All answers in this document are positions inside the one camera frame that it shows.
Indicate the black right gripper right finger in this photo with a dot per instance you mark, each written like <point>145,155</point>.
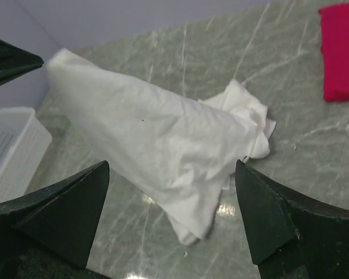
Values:
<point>289,234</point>

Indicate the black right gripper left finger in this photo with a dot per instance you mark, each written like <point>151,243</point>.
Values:
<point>61,219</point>

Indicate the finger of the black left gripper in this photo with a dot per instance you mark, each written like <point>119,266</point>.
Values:
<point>15,62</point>

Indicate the white t shirt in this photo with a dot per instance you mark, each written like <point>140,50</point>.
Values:
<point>180,152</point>

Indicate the white plastic basket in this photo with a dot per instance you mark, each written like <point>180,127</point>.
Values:
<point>23,143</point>

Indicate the folded red t shirt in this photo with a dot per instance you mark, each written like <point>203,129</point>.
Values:
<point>334,25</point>

